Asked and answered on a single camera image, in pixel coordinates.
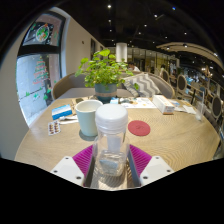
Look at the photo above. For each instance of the green potted plant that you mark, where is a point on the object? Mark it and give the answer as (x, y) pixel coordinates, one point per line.
(105, 90)

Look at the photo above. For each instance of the white carton with orange print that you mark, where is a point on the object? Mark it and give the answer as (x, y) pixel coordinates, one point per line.
(162, 104)

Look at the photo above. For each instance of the grey chevron pillow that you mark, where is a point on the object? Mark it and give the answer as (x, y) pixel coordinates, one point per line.
(144, 85)

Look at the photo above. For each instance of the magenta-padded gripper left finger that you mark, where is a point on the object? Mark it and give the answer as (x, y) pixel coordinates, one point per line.
(68, 168)

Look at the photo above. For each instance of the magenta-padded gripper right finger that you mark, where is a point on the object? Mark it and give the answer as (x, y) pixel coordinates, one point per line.
(155, 168)

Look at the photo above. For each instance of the clear drinking glass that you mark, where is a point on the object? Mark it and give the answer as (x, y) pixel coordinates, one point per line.
(200, 111)

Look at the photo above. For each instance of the clear bottle with white cap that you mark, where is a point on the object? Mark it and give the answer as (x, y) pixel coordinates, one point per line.
(111, 120)

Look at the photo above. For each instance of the red tree window decal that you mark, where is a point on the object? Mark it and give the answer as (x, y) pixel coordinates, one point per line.
(40, 71)

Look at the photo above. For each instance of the person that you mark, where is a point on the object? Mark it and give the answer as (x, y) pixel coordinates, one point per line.
(133, 67)

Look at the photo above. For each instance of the brown notebook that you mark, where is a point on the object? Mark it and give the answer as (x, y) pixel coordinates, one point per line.
(78, 100)

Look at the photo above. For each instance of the white tube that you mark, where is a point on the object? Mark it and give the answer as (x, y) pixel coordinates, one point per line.
(68, 120)

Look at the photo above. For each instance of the flat round red coaster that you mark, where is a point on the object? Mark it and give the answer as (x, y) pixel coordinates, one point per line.
(139, 128)

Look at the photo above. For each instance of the group of round-backed chairs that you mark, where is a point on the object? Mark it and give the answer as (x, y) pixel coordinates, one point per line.
(181, 83)

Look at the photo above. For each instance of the pill blister pack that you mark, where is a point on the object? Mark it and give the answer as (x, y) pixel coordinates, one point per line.
(54, 127)

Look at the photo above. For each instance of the white round column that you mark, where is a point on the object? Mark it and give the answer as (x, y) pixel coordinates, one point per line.
(121, 51)

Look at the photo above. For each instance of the grey curved sofa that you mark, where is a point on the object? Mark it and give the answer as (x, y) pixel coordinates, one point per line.
(71, 81)

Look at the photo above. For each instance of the round food window poster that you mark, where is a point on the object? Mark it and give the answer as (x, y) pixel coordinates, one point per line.
(42, 33)

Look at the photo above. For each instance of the pale green mug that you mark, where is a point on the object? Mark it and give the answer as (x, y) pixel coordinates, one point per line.
(87, 121)

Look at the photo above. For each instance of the group of ceiling spotlights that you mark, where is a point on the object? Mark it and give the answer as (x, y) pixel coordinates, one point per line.
(109, 6)

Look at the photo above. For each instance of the white paper leaflets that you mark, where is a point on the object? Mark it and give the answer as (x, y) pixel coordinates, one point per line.
(185, 107)

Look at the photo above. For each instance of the printed white paper sheet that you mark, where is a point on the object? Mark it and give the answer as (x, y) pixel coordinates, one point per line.
(140, 103)

